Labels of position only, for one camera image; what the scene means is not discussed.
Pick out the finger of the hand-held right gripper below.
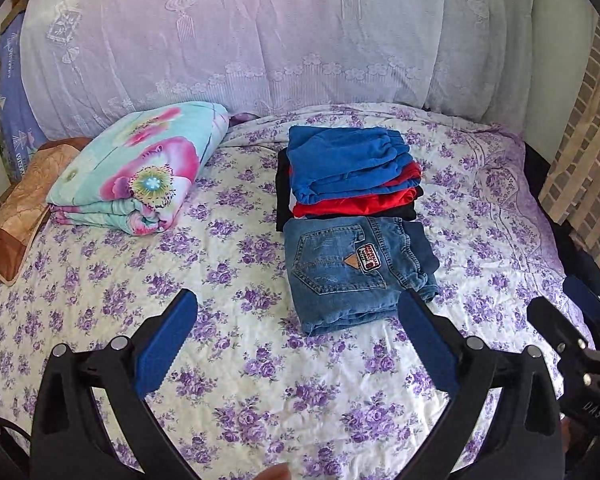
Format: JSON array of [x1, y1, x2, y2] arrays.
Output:
[[562, 275, 600, 332], [526, 296, 594, 362]]

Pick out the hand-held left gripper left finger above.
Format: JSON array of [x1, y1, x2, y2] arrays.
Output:
[[30, 287, 201, 480]]

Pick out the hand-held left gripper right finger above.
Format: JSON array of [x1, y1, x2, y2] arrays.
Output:
[[395, 287, 563, 480]]

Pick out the blue denim pants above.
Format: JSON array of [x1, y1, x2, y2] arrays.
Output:
[[282, 216, 441, 337]]

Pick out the person's left hand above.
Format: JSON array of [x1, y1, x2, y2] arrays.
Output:
[[252, 462, 292, 480]]

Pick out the purple floral bedspread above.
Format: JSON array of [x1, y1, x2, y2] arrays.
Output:
[[0, 102, 596, 480]]

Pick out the brick pattern curtain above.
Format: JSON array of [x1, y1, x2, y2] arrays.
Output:
[[537, 15, 600, 271]]

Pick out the folded red garment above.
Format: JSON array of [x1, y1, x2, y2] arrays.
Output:
[[290, 162, 425, 221]]

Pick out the folded teal floral blanket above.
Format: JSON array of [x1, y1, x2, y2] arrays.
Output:
[[46, 101, 231, 237]]

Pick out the stack of folded clothes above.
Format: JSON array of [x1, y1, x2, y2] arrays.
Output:
[[275, 150, 421, 233]]

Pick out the brown pillow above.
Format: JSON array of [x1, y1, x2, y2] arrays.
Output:
[[0, 136, 93, 287]]

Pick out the folded blue garment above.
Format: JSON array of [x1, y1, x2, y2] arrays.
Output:
[[286, 125, 423, 206]]

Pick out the blue patterned cloth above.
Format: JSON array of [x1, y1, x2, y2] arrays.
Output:
[[0, 10, 48, 171]]

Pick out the black cable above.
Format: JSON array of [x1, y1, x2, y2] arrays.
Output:
[[0, 407, 31, 441]]

